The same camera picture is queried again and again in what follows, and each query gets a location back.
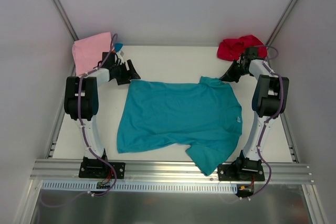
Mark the teal t shirt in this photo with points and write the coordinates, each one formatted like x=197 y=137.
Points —
x=118 y=47
x=206 y=117

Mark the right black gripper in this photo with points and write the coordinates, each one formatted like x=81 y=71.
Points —
x=237 y=68

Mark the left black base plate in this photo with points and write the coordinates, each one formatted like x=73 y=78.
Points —
x=93 y=168

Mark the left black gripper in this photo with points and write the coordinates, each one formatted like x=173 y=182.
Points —
x=124 y=71

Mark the right aluminium frame post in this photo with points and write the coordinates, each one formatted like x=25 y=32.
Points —
x=282 y=20

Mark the left aluminium frame post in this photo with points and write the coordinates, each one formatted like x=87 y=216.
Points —
x=65 y=19

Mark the white slotted cable duct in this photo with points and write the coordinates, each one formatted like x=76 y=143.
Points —
x=212 y=188

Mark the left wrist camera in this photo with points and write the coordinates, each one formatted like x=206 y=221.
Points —
x=120 y=55

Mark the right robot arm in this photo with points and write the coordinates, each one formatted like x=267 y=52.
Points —
x=268 y=102

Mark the crumpled red t shirt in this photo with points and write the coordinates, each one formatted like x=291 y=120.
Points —
x=230 y=49

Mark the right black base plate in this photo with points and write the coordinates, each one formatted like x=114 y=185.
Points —
x=229 y=172

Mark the folded pink t shirt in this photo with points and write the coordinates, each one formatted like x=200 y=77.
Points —
x=88 y=52

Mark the folded teal t shirt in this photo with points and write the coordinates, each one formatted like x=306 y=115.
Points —
x=118 y=47

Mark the aluminium mounting rail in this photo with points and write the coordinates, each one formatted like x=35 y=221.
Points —
x=175 y=172

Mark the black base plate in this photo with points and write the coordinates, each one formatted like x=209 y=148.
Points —
x=93 y=168
x=229 y=172

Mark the aluminium frame post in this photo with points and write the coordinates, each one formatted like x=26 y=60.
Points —
x=65 y=19
x=282 y=20

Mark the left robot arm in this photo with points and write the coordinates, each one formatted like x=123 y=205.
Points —
x=81 y=103

